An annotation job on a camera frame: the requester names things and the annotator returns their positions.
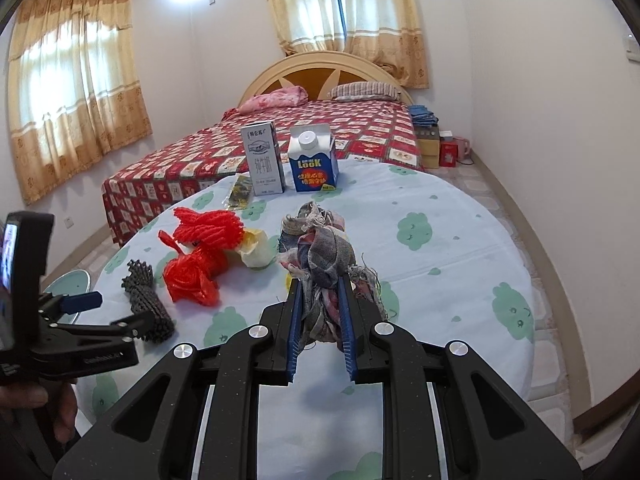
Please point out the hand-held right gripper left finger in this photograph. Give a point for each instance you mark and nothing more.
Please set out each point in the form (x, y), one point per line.
(295, 330)

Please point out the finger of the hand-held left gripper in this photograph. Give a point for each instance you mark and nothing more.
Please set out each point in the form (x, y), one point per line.
(125, 325)
(82, 301)

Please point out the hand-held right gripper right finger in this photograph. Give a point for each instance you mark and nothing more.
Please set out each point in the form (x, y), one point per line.
(346, 330)

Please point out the teal round basin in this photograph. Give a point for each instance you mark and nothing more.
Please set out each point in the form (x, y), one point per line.
(72, 279)

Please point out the black foam net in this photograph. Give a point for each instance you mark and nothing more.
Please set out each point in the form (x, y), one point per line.
(145, 305)

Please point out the frayed grey rag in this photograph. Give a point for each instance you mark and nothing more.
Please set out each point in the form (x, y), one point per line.
(325, 260)

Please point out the red plastic bag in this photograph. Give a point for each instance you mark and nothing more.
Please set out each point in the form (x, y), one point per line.
(192, 280)

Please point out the white yellow plastic bag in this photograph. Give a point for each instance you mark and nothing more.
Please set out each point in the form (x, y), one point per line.
(255, 250)

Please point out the red foam net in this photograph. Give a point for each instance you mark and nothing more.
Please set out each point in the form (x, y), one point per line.
(210, 227)

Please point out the person's left hand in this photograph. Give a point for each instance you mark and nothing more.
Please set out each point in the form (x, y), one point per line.
(30, 400)

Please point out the round table with tablecloth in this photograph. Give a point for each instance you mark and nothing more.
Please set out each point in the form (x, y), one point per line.
(450, 270)

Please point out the dark snack packet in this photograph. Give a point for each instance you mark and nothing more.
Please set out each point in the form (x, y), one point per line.
(240, 192)

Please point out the blue white gable carton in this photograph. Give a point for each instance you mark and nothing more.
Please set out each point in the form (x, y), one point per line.
(312, 162)

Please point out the white grey milk carton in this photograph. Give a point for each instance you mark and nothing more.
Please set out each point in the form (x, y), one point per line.
(265, 160)

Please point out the wide beige patterned curtain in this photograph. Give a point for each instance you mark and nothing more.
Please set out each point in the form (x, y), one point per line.
(70, 90)

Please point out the brown cardboard box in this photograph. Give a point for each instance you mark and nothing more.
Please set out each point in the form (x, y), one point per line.
(427, 145)

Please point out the bed with red quilt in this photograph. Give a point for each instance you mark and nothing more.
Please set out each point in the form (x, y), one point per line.
(380, 130)

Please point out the small red box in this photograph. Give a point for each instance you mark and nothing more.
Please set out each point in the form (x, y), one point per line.
(449, 152)

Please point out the stack of blue cloths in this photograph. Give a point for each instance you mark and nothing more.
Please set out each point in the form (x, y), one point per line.
(422, 115)

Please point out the pink pillow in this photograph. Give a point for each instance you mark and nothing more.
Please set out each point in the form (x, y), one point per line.
(272, 99)

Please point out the striped pillow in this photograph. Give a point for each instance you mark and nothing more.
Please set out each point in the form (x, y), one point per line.
(365, 91)

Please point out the cream wooden bed headboard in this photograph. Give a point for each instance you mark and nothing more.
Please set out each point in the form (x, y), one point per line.
(325, 55)

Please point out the glass window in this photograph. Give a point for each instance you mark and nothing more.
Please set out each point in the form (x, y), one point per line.
(341, 10)

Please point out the large white wall switch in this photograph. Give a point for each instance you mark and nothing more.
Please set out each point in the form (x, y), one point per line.
(631, 45)

